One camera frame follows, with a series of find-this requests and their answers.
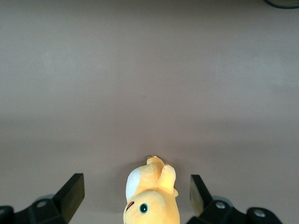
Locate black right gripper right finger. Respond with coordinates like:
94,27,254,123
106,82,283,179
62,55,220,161
188,174,287,224

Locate brown table cover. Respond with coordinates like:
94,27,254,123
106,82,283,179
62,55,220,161
0,0,299,224

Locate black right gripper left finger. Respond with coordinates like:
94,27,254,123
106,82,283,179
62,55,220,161
0,173,85,224

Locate yellow plush toy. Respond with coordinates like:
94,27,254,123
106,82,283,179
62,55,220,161
123,155,180,224

